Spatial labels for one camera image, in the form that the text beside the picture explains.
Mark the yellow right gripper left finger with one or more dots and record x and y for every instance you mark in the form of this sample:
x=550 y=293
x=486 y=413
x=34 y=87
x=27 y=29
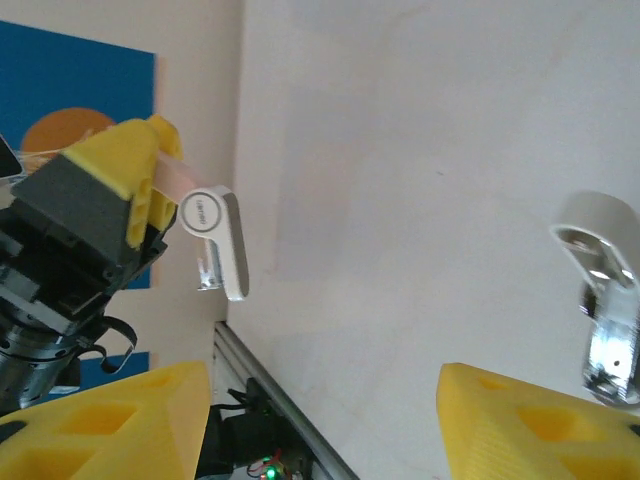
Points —
x=100 y=435

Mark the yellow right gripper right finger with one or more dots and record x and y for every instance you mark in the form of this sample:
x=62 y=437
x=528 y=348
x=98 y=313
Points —
x=530 y=435

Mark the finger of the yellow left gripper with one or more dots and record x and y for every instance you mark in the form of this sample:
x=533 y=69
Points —
x=169 y=170
x=100 y=185

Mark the aluminium side rail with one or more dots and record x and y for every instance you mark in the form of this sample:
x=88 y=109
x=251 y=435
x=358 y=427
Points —
x=280 y=395

